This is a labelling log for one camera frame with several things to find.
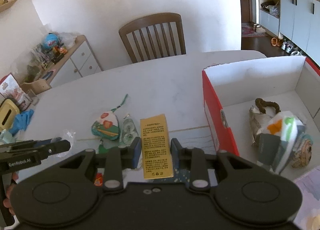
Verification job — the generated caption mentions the blue cloth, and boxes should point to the blue cloth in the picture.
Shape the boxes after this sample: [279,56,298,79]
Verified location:
[9,109,34,136]

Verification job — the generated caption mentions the yellow tissue box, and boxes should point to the yellow tissue box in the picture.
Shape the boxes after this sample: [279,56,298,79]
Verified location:
[0,99,20,132]

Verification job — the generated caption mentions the orange slippers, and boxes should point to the orange slippers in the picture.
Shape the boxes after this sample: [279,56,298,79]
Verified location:
[271,37,283,47]

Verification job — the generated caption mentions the yellow rectangular box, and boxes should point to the yellow rectangular box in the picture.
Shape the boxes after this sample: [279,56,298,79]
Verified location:
[140,114,174,180]

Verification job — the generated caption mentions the green embroidered sachet pouch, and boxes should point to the green embroidered sachet pouch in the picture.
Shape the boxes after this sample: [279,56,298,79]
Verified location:
[91,94,129,141]

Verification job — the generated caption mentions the white orange grey plastic bag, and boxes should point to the white orange grey plastic bag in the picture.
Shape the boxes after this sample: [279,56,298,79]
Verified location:
[249,106,313,175]

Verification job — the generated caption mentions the person left hand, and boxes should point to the person left hand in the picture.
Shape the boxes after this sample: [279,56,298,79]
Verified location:
[3,172,18,215]

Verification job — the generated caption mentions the large wall cabinet unit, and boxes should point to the large wall cabinet unit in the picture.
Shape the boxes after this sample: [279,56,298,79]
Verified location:
[259,0,319,65]

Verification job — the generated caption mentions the blue globe toy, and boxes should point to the blue globe toy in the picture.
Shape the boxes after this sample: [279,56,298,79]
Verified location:
[41,33,60,51]

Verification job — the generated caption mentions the colourful picture book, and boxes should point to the colourful picture book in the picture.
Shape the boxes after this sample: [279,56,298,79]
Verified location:
[1,73,31,112]

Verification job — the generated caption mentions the brown wooden chair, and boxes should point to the brown wooden chair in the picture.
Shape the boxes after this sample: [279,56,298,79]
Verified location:
[119,12,186,64]

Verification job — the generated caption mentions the white wooden sideboard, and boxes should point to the white wooden sideboard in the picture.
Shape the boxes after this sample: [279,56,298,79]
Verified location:
[21,35,103,94]

